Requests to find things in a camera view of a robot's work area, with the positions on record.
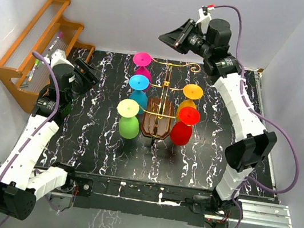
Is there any purple capped marker pen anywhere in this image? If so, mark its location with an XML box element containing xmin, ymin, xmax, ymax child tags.
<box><xmin>45</xmin><ymin>31</ymin><xmax>63</xmax><ymax>57</ymax></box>

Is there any orange wooden shelf rack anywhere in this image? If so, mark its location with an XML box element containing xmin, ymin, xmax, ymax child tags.
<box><xmin>0</xmin><ymin>0</ymin><xmax>95</xmax><ymax>113</ymax></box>

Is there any magenta plastic wine glass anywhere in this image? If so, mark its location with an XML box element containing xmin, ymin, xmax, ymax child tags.
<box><xmin>133</xmin><ymin>52</ymin><xmax>152</xmax><ymax>92</ymax></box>

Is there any green plastic wine glass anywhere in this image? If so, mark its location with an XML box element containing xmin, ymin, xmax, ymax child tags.
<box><xmin>117</xmin><ymin>99</ymin><xmax>139</xmax><ymax>139</ymax></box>

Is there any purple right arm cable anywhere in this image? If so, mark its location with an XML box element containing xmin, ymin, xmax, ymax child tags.
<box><xmin>180</xmin><ymin>3</ymin><xmax>304</xmax><ymax>228</ymax></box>

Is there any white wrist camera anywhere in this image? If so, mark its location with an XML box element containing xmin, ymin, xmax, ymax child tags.
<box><xmin>50</xmin><ymin>49</ymin><xmax>72</xmax><ymax>68</ymax></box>
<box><xmin>196</xmin><ymin>4</ymin><xmax>215</xmax><ymax>28</ymax></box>

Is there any orange plastic wine glass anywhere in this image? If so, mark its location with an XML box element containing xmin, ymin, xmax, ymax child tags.
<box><xmin>175</xmin><ymin>84</ymin><xmax>204</xmax><ymax>122</ymax></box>

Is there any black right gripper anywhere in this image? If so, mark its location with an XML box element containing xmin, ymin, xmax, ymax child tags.
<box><xmin>155</xmin><ymin>15</ymin><xmax>215</xmax><ymax>61</ymax></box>

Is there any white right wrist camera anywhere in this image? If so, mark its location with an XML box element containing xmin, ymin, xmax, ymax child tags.
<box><xmin>196</xmin><ymin>4</ymin><xmax>215</xmax><ymax>28</ymax></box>

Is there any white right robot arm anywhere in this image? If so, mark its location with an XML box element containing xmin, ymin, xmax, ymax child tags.
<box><xmin>158</xmin><ymin>18</ymin><xmax>277</xmax><ymax>215</ymax></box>

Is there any red plastic wine glass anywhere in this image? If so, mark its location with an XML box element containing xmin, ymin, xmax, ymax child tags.
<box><xmin>170</xmin><ymin>106</ymin><xmax>201</xmax><ymax>146</ymax></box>

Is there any gold wire wine glass rack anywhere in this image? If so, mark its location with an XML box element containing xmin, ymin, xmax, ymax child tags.
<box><xmin>140</xmin><ymin>58</ymin><xmax>201</xmax><ymax>146</ymax></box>

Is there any green capped marker pen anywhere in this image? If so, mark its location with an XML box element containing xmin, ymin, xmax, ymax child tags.
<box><xmin>28</xmin><ymin>59</ymin><xmax>39</xmax><ymax>82</ymax></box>

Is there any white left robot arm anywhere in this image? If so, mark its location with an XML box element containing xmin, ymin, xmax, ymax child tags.
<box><xmin>0</xmin><ymin>51</ymin><xmax>102</xmax><ymax>220</ymax></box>

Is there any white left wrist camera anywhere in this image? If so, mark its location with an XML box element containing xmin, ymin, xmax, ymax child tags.
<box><xmin>50</xmin><ymin>49</ymin><xmax>72</xmax><ymax>68</ymax></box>

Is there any blue plastic wine glass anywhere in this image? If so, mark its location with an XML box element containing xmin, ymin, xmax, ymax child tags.
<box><xmin>129</xmin><ymin>74</ymin><xmax>150</xmax><ymax>115</ymax></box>

